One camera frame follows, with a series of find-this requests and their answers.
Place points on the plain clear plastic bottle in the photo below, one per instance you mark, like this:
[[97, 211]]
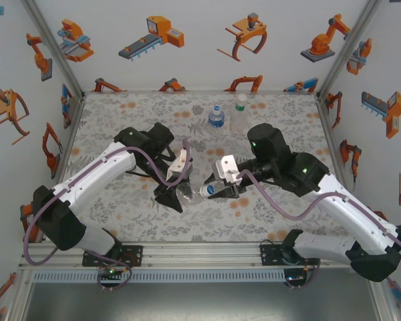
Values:
[[188, 197]]

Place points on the clear bottle with green label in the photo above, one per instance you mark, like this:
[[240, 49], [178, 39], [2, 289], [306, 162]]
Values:
[[239, 117]]

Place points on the small blue label bottle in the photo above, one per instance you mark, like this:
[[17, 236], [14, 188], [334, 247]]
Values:
[[217, 120]]

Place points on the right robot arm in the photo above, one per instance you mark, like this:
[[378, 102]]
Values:
[[354, 220]]

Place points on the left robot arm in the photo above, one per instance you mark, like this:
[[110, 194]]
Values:
[[97, 180]]

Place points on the grey floral table cloth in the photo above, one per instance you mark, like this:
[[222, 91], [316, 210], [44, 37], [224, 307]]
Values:
[[187, 227]]

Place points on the small lit circuit board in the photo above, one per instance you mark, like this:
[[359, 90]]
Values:
[[295, 278], [109, 272]]

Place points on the grey metal panel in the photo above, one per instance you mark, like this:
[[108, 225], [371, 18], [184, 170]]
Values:
[[200, 301]]

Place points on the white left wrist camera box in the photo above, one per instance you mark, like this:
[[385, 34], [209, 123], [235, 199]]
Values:
[[178, 164]]

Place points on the aluminium table side rail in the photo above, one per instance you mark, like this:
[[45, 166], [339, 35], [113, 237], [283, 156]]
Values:
[[67, 143], [331, 133]]

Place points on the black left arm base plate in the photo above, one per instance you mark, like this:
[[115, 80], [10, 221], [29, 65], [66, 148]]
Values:
[[137, 259]]

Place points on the aluminium mounting rail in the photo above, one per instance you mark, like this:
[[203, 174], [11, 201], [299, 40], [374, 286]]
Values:
[[204, 257]]

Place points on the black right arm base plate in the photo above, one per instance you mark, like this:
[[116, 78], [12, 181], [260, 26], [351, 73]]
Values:
[[265, 257]]

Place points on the aluminium frame post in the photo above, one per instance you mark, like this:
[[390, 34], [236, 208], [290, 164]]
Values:
[[347, 47], [53, 47]]

